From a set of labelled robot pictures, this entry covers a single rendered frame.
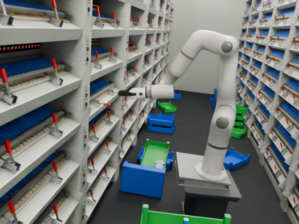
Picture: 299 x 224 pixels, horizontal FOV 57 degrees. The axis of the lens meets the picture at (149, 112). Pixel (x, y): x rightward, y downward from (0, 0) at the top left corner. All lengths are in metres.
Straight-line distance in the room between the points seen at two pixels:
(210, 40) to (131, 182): 1.11
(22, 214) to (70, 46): 0.64
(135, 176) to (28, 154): 1.14
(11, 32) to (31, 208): 0.58
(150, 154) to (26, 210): 1.53
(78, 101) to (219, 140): 0.81
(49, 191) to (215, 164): 0.94
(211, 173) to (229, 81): 0.55
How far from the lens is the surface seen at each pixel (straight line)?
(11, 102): 0.80
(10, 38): 0.79
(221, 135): 1.57
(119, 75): 1.87
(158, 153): 2.43
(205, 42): 1.51
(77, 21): 1.18
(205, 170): 1.70
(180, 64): 1.55
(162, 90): 1.61
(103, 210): 1.89
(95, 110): 1.43
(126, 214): 1.88
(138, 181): 2.00
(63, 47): 1.21
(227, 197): 1.68
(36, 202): 1.09
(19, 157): 0.95
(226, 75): 1.52
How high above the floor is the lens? 1.15
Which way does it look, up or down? 17 degrees down
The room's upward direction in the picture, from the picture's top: 6 degrees clockwise
